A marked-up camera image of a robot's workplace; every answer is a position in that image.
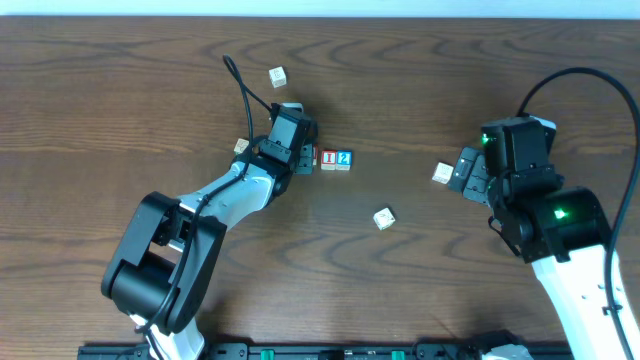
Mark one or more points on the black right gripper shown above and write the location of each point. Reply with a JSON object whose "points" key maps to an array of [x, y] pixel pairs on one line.
{"points": [[473, 176]]}

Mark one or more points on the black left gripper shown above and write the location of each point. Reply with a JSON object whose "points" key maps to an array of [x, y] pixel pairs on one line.
{"points": [[305, 158]]}

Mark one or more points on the red letter I wooden block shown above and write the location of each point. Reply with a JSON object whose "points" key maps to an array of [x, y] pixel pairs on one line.
{"points": [[328, 160]]}

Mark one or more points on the plain engraved wooden block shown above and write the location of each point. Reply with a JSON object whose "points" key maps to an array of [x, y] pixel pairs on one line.
{"points": [[443, 173]]}

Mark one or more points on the blue number 2 wooden block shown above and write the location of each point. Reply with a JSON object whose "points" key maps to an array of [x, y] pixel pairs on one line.
{"points": [[344, 160]]}

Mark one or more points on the red letter A wooden block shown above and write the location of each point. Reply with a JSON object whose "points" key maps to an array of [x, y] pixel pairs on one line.
{"points": [[315, 155]]}

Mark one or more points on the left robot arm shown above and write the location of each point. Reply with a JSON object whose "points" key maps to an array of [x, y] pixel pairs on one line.
{"points": [[161, 269]]}

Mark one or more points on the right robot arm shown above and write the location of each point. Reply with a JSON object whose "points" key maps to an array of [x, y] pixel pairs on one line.
{"points": [[564, 235]]}

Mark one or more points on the green-edged animal picture wooden block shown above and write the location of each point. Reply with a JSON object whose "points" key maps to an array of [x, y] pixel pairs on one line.
{"points": [[241, 146]]}

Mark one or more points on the plain wooden block far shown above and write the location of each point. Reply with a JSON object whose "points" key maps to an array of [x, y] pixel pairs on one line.
{"points": [[278, 77]]}

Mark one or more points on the tilted wooden block red dot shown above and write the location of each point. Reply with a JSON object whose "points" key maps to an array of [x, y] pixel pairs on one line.
{"points": [[384, 218]]}

